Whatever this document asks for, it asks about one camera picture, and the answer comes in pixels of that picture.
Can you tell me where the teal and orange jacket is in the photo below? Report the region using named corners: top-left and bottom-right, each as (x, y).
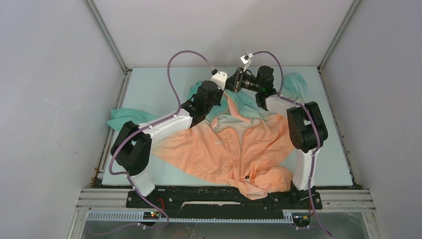
top-left (108, 91), bottom-right (294, 200)

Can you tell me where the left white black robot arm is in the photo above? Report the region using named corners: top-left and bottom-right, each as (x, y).
top-left (110, 80), bottom-right (225, 208)

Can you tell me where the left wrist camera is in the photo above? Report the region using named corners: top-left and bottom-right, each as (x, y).
top-left (211, 71), bottom-right (228, 90)

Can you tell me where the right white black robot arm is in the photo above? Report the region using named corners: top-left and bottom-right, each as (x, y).
top-left (225, 66), bottom-right (328, 208)

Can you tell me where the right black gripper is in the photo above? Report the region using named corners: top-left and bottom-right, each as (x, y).
top-left (224, 67), bottom-right (262, 93)

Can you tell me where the aluminium frame rail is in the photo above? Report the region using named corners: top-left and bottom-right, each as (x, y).
top-left (66, 187), bottom-right (387, 239)

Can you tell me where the grey slotted cable duct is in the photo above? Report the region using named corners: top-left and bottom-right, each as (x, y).
top-left (86, 210), bottom-right (293, 224)

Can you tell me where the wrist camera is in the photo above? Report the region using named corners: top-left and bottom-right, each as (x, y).
top-left (211, 71), bottom-right (228, 90)
top-left (240, 53), bottom-right (254, 71)

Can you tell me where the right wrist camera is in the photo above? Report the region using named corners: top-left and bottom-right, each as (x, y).
top-left (240, 53), bottom-right (254, 71)

